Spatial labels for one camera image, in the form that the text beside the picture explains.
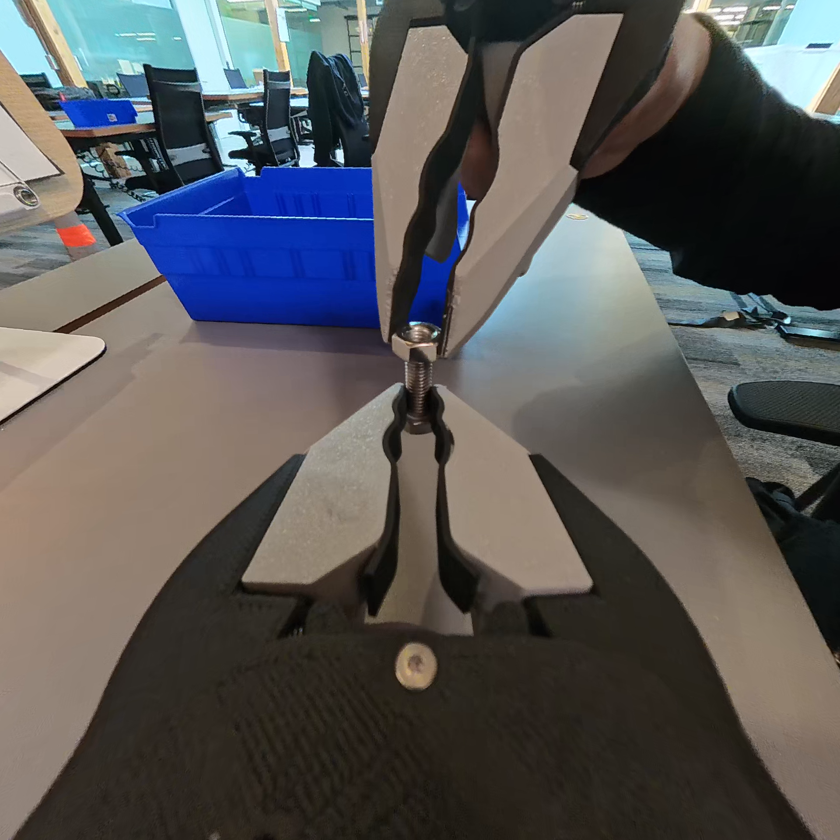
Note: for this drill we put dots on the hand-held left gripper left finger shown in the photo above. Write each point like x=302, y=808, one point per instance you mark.
x=321, y=518

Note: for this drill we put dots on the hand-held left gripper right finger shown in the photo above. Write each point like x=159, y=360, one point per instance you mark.
x=518, y=525

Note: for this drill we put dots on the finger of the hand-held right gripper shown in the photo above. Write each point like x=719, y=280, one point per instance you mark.
x=525, y=197
x=407, y=131

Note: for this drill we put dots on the steel hex bolt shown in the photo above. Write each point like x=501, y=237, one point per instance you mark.
x=417, y=387

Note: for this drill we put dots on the steel hex nut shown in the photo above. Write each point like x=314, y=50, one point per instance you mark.
x=401, y=346

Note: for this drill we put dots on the blue plastic bin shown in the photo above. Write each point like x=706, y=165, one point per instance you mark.
x=262, y=262

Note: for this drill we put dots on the person's right forearm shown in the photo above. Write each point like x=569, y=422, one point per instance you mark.
x=754, y=197

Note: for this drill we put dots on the person's right hand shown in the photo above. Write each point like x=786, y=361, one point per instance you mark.
x=663, y=98

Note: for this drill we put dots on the black hanging jacket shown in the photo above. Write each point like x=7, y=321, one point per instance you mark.
x=334, y=105

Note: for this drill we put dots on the black office chair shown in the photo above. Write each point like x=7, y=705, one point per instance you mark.
x=279, y=111
x=177, y=111

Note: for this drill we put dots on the small blue bin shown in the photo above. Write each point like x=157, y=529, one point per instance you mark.
x=98, y=111

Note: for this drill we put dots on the orange traffic cone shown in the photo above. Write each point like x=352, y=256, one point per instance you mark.
x=75, y=237

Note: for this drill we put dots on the printed instruction sheet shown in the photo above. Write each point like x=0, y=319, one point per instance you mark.
x=19, y=151

